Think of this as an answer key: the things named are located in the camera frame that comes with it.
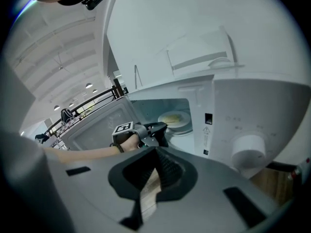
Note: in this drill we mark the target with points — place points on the white microwave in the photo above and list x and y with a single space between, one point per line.
243 105

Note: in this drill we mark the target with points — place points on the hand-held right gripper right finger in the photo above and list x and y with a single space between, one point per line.
206 178

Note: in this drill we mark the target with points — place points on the yellowish food residue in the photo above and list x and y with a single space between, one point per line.
173 117

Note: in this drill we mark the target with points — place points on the black backpack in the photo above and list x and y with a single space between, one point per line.
66 115

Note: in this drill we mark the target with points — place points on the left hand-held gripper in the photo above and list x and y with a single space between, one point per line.
124 128

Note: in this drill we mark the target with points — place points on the white plate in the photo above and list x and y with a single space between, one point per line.
185 120

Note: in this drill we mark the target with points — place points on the grey bottle with red cap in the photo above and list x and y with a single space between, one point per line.
301 169

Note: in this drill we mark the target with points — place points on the person's left forearm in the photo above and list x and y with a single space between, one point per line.
85 154

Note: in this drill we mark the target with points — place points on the white dome lid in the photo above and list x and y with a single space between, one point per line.
219 62

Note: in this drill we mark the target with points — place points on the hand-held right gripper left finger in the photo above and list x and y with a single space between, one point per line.
97 190

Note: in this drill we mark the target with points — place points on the black metal railing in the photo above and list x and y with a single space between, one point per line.
116 91

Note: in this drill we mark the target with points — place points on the checkered cloth table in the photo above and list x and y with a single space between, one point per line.
73 121

